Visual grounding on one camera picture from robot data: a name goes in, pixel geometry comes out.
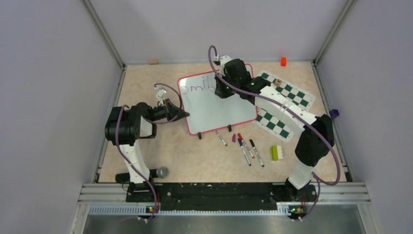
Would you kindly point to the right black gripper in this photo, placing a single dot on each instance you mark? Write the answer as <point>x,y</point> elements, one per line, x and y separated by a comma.
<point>220,90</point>

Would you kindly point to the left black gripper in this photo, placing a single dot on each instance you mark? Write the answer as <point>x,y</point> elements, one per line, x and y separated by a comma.
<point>172,111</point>

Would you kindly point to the pink framed whiteboard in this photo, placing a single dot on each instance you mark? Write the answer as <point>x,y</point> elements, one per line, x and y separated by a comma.
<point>208,112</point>

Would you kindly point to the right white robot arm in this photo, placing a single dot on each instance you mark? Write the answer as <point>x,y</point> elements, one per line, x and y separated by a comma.
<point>316,137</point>

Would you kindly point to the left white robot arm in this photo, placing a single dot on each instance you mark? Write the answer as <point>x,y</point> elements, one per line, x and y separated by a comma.
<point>126,126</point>

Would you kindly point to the green whiteboard marker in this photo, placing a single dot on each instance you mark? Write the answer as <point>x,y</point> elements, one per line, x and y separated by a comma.
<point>220,137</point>

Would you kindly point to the red whiteboard marker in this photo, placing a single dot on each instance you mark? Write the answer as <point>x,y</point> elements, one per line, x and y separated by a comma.
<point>245,145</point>

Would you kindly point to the blue whiteboard marker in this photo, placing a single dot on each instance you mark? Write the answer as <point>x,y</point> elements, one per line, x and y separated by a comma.
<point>243,151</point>

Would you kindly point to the black whiteboard marker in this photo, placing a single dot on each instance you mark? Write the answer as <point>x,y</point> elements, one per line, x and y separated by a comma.
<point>256,152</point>

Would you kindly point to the wooden cube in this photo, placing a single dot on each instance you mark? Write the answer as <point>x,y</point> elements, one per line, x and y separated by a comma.
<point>277,82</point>

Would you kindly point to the orange block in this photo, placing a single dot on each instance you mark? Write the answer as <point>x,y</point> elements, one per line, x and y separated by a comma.
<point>283,61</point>

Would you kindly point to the cork stopper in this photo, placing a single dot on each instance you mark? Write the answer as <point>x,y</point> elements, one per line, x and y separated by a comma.
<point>153,62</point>

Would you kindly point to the black grey microphone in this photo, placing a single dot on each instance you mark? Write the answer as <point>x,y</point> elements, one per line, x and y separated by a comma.
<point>161,172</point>

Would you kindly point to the green white chessboard mat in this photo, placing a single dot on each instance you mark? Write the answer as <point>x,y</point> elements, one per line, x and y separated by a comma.
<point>300,97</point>

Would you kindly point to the green white toy brick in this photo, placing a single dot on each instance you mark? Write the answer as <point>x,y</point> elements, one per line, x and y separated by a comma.
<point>276,153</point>

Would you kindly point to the purple block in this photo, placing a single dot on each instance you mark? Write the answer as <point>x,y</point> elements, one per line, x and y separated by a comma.
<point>334,113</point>

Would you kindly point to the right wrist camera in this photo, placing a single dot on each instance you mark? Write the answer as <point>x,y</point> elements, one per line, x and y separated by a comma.
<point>221,60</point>

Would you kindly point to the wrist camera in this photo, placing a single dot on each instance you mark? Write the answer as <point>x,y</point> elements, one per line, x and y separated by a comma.
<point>160,95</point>
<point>221,60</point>

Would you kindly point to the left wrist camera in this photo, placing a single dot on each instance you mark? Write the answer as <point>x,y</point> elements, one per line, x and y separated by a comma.
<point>160,95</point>

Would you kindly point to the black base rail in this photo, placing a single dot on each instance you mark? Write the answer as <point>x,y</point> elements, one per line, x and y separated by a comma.
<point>245,196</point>

